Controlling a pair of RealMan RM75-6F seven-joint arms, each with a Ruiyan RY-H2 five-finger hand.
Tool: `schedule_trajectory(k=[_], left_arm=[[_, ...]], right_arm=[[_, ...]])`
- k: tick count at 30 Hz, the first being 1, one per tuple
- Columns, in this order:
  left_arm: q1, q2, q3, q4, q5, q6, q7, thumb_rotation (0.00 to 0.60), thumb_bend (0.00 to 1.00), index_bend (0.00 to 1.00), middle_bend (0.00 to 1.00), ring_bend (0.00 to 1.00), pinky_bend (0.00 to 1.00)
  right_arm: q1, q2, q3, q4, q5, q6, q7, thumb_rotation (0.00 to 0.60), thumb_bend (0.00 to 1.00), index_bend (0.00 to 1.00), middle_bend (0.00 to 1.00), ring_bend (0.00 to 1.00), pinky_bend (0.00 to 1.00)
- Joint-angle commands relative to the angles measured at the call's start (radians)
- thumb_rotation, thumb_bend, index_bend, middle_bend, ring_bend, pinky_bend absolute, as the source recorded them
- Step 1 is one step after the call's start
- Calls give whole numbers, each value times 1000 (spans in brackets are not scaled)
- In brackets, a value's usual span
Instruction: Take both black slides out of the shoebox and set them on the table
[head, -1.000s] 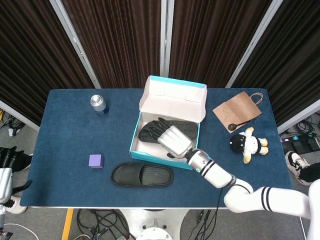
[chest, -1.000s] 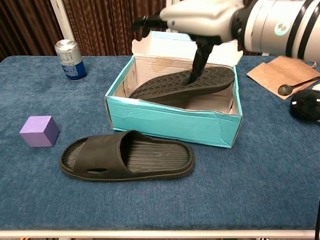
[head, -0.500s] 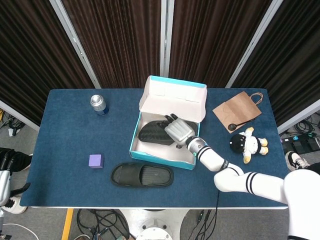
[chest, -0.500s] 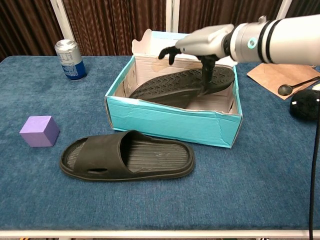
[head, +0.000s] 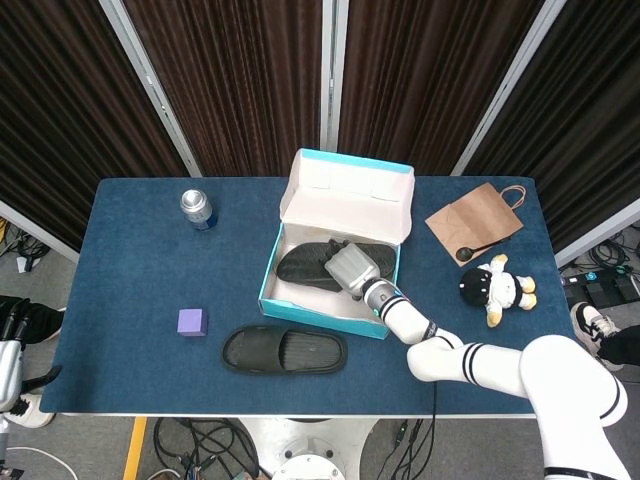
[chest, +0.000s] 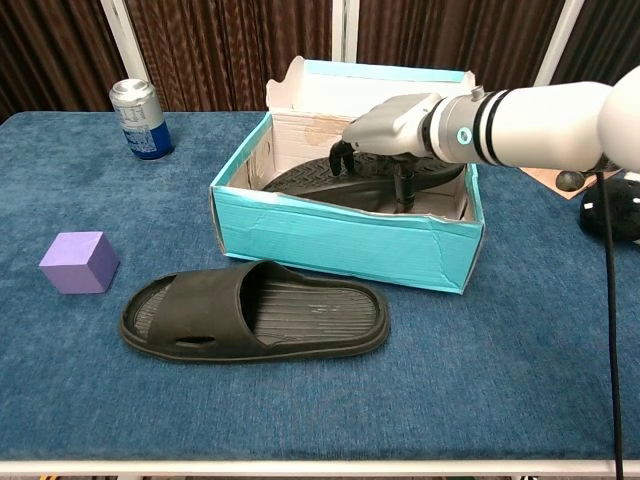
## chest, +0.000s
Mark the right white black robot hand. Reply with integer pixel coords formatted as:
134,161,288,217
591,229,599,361
328,92,444,214

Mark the black rubber slipper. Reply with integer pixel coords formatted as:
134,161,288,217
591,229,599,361
118,259,391,364
262,153,461,214

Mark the light blue shoe box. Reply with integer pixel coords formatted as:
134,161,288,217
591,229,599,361
208,56,486,295

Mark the dark brown curtain panel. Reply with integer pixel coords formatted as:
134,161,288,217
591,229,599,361
0,0,126,122
355,0,566,97
124,0,334,113
552,0,640,87

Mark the black spoon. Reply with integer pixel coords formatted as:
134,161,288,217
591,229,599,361
557,169,585,193

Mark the black white plush penguin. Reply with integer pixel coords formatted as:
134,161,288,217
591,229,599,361
579,171,640,246

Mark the silver blue drink can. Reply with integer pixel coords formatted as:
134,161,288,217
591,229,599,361
109,78,174,161

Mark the blue table cloth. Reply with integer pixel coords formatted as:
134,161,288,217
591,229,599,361
0,110,640,462

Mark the purple cube block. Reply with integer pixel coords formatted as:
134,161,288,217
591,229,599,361
38,230,121,295

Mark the white partition post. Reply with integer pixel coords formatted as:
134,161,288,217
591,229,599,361
533,0,585,87
99,0,152,96
329,0,359,64

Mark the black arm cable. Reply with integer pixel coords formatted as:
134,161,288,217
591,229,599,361
594,168,627,480

